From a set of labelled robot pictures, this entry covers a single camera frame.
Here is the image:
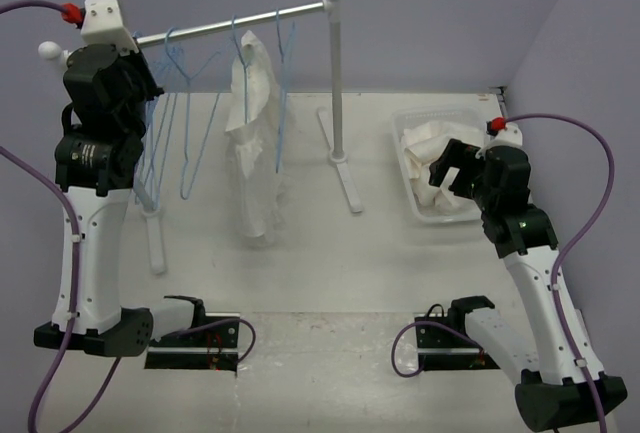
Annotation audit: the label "white skirt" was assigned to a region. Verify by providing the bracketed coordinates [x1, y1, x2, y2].
[401, 120, 489, 215]
[225, 31, 293, 248]

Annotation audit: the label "light blue hangers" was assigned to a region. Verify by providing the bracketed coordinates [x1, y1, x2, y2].
[136, 27, 230, 212]

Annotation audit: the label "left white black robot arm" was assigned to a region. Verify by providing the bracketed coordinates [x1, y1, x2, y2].
[34, 43, 208, 358]

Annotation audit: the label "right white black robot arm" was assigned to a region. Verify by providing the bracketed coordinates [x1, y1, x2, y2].
[429, 139, 628, 432]

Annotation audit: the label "light blue skirt hanger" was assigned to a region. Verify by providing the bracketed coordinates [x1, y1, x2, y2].
[231, 15, 251, 125]

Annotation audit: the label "white hanging skirt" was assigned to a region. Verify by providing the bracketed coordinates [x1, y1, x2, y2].
[225, 31, 293, 248]

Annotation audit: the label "white perforated plastic basket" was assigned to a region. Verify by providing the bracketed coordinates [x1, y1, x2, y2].
[391, 104, 487, 224]

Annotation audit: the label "silver clothes rack rail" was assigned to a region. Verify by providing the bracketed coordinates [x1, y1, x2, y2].
[137, 0, 326, 48]

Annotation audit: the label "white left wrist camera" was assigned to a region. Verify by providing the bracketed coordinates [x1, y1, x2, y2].
[80, 0, 139, 54]

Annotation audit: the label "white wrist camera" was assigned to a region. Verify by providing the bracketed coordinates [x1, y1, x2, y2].
[80, 0, 139, 54]
[476, 117, 523, 159]

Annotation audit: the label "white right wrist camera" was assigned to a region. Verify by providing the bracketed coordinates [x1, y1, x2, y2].
[476, 117, 523, 159]

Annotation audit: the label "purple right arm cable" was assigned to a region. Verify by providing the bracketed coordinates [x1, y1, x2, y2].
[390, 112, 616, 433]

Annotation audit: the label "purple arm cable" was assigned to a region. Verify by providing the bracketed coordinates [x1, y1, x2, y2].
[390, 112, 616, 433]
[0, 0, 259, 433]

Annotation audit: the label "white right rack post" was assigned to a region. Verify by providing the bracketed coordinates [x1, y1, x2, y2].
[317, 0, 364, 214]

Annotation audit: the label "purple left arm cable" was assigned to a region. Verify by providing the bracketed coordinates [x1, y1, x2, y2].
[0, 0, 259, 433]

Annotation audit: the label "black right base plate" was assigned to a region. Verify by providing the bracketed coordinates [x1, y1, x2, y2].
[414, 303, 499, 372]

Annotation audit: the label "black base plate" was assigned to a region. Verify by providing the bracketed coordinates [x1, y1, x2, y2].
[414, 303, 499, 372]
[144, 313, 240, 372]

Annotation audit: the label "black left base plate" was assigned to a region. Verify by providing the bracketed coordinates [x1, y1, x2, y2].
[144, 313, 240, 372]

